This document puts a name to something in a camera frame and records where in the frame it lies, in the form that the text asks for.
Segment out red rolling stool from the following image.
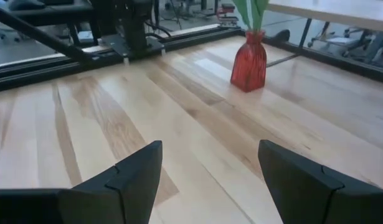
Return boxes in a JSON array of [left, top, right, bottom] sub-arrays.
[[215, 2, 239, 27]]

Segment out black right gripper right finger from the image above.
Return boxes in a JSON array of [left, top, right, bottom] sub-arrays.
[[258, 139, 383, 224]]

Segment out red glass vase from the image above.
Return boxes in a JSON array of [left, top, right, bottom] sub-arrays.
[[230, 30, 268, 93]]

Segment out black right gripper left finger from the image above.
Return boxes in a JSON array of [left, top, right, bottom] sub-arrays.
[[58, 139, 164, 224]]

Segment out black desk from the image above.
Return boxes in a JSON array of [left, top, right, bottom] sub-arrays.
[[0, 0, 100, 62]]

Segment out wooden shelf black legs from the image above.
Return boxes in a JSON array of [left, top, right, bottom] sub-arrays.
[[265, 0, 383, 68]]

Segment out yellow orange tulip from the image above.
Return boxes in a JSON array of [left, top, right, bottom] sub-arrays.
[[232, 0, 270, 32]]

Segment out grey office chair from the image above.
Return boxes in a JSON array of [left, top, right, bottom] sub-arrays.
[[308, 27, 383, 68]]

